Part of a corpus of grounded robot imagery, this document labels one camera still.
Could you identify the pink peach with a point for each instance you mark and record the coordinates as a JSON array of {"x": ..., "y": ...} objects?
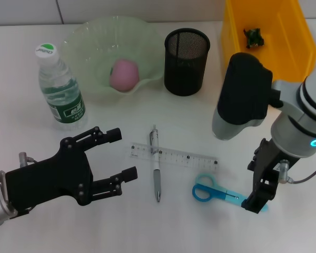
[{"x": 124, "y": 75}]

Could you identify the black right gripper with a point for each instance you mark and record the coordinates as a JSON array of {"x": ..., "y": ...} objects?
[{"x": 267, "y": 160}]

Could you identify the green plastic wrapper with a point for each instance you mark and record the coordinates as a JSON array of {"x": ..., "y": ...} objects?
[{"x": 254, "y": 38}]

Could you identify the clear plastic ruler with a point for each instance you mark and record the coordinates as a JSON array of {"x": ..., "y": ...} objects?
[{"x": 187, "y": 160}]

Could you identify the clear green-label water bottle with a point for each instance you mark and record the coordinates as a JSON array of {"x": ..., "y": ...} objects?
[{"x": 64, "y": 108}]

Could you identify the white silver ballpoint pen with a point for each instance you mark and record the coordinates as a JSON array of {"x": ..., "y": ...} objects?
[{"x": 156, "y": 163}]

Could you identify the blue scissors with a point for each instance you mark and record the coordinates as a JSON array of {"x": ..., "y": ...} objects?
[{"x": 202, "y": 192}]

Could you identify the green glass fruit plate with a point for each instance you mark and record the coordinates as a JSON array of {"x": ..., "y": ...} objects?
[{"x": 94, "y": 52}]

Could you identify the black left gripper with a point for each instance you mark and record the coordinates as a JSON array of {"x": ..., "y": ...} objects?
[{"x": 52, "y": 182}]

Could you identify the black mesh pen holder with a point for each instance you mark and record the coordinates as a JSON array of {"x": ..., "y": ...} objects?
[{"x": 185, "y": 68}]

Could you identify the yellow plastic bin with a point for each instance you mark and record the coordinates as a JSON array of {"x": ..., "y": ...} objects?
[{"x": 292, "y": 39}]

